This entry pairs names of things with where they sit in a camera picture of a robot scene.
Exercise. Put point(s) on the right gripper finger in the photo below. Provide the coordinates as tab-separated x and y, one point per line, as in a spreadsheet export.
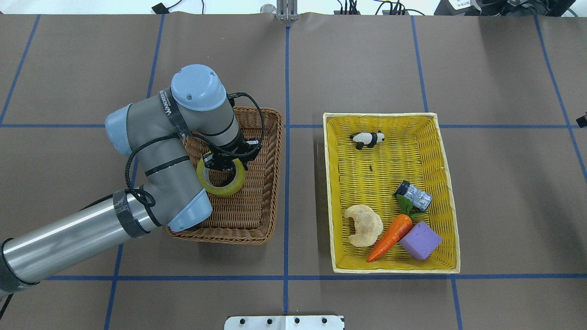
582	121

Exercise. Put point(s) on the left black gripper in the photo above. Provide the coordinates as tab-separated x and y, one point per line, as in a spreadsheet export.
228	156

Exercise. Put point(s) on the yellow clear tape roll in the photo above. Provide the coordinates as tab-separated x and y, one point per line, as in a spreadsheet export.
221	176

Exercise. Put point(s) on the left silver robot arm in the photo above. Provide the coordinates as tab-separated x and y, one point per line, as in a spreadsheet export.
163	187

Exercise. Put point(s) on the yellow plastic basket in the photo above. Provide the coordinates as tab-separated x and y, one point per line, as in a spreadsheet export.
413	151

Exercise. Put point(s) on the toy panda figure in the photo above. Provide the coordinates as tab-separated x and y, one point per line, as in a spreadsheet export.
367	140

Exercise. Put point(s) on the toy bread croissant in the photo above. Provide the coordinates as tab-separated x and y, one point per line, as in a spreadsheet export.
368	225

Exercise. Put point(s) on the small black usb device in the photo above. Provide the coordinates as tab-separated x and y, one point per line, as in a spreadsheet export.
160	9

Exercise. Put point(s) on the orange toy carrot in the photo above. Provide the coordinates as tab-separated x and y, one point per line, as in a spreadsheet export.
398	228

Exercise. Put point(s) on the small black labelled can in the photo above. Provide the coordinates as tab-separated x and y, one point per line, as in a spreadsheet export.
420	199

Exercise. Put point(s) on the purple foam block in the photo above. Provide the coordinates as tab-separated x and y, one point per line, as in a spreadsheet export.
420	241

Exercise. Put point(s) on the aluminium frame post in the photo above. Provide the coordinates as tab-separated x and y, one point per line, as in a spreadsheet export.
287	10

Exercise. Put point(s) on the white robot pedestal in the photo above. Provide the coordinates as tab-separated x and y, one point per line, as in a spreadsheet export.
286	322

